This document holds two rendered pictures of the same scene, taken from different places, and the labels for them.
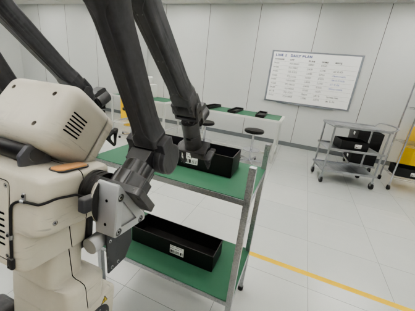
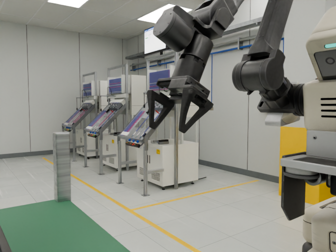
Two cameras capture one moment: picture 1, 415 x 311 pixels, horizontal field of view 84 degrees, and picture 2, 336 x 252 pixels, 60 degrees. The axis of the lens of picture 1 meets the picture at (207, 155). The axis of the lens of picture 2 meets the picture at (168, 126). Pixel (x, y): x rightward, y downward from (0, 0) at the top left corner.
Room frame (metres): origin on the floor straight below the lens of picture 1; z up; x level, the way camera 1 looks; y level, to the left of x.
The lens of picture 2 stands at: (1.28, 0.36, 1.16)
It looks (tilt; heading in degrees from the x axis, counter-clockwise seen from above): 4 degrees down; 214
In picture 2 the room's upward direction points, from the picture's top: straight up
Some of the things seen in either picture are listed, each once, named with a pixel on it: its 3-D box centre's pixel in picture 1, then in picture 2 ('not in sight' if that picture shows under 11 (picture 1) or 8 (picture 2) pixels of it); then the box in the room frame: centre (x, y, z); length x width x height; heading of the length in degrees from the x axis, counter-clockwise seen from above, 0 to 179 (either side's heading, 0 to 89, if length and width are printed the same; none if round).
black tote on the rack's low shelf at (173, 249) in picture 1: (176, 239); not in sight; (1.23, 0.14, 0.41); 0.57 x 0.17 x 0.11; 70
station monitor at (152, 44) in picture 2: not in sight; (158, 40); (-2.20, -2.14, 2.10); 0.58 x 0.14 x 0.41; 70
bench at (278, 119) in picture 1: (234, 131); not in sight; (4.67, -0.50, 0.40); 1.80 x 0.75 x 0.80; 70
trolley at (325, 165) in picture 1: (350, 152); not in sight; (3.59, -2.28, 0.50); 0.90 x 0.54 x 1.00; 84
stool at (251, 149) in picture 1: (251, 147); not in sight; (3.91, -0.76, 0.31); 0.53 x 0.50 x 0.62; 92
